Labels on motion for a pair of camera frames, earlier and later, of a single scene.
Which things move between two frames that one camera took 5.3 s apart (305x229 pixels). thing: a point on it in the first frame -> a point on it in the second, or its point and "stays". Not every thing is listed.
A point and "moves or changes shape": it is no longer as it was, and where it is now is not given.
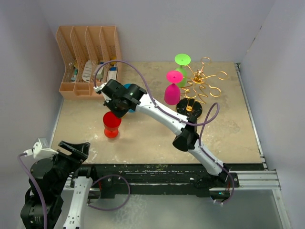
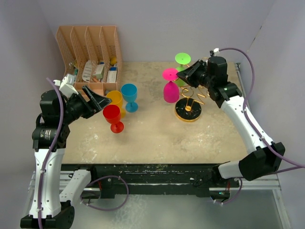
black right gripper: [120, 114] -> [188, 74]
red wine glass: [111, 123] moves or changes shape
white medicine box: [100, 72] stays
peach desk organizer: [90, 56] stays
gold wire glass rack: [193, 92] stays
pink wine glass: [172, 93] moves or changes shape
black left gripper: [79, 152] -> [97, 102]
